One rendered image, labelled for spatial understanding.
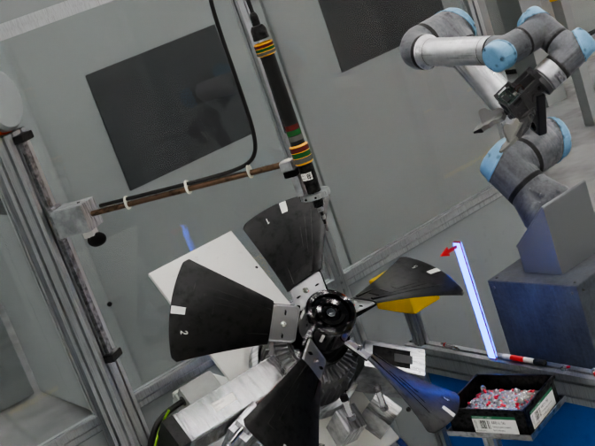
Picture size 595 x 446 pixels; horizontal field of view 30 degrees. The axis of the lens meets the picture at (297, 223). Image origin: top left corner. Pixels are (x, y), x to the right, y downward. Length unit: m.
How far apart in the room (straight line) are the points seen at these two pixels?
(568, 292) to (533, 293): 0.12
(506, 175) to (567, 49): 0.38
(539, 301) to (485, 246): 0.92
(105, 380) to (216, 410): 0.48
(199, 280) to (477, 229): 1.53
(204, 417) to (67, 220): 0.62
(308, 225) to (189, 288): 0.35
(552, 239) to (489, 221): 0.96
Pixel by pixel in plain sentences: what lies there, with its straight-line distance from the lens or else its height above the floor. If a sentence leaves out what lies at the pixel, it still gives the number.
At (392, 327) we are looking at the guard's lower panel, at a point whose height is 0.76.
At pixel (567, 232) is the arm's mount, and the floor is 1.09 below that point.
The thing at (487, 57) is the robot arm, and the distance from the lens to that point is 2.79.
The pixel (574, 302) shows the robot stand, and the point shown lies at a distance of 2.86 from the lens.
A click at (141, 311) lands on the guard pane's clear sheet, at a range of 3.11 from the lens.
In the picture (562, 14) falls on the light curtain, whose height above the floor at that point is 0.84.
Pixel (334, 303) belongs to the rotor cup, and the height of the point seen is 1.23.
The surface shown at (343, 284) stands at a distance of 3.44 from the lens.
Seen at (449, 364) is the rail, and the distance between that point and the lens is 3.04.
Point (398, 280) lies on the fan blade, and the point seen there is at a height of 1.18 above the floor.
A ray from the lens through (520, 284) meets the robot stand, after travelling 2.95.
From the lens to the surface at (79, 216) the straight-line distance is 2.74.
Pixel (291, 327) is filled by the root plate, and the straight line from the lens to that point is 2.53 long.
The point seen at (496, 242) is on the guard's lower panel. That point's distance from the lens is 3.86.
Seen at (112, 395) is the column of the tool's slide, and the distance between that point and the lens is 2.92.
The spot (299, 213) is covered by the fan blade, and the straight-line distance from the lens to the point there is 2.68.
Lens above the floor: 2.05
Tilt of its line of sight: 14 degrees down
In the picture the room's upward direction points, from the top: 19 degrees counter-clockwise
